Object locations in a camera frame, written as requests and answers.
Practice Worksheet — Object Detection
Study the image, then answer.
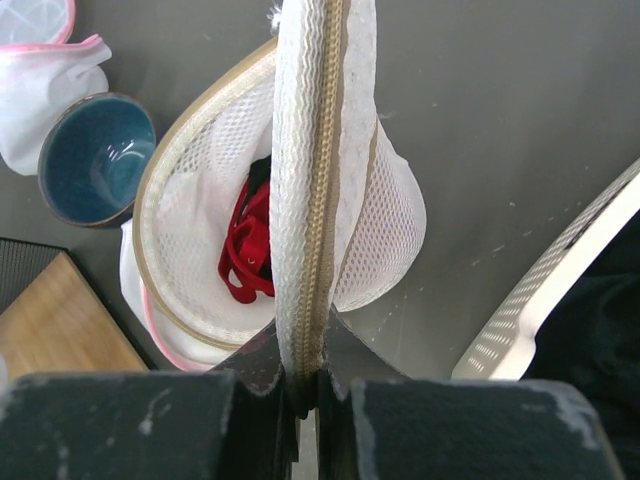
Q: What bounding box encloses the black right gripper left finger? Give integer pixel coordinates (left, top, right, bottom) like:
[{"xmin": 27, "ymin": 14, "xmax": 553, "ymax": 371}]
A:
[{"xmin": 1, "ymin": 327, "xmax": 298, "ymax": 479}]

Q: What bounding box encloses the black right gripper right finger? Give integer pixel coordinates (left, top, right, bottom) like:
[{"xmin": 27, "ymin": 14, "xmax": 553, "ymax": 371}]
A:
[{"xmin": 316, "ymin": 313, "xmax": 624, "ymax": 479}]

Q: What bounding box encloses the white mesh laundry bag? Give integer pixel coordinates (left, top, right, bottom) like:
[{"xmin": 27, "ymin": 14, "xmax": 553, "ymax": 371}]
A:
[{"xmin": 132, "ymin": 1, "xmax": 427, "ymax": 375}]

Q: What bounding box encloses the white plastic laundry basket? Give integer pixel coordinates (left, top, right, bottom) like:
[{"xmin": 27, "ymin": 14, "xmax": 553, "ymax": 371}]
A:
[{"xmin": 451, "ymin": 162, "xmax": 639, "ymax": 380}]

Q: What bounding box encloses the red bra in bag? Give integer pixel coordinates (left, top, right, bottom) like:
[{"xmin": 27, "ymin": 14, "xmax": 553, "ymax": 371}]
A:
[{"xmin": 218, "ymin": 180, "xmax": 274, "ymax": 304}]

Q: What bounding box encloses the pink-trimmed mesh laundry bag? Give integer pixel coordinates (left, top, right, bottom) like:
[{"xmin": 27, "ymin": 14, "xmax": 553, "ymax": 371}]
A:
[{"xmin": 1, "ymin": 0, "xmax": 112, "ymax": 176}]

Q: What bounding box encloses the wooden tiered stand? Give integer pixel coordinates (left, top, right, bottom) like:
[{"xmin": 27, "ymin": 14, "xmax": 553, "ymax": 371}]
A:
[{"xmin": 1, "ymin": 238, "xmax": 147, "ymax": 385}]

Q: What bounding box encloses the black clothing in basket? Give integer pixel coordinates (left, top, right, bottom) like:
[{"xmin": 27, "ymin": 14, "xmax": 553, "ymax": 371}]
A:
[{"xmin": 525, "ymin": 219, "xmax": 639, "ymax": 479}]

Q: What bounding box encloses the blue bowl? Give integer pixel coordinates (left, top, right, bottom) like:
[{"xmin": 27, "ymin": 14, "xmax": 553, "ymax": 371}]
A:
[{"xmin": 37, "ymin": 92, "xmax": 157, "ymax": 229}]

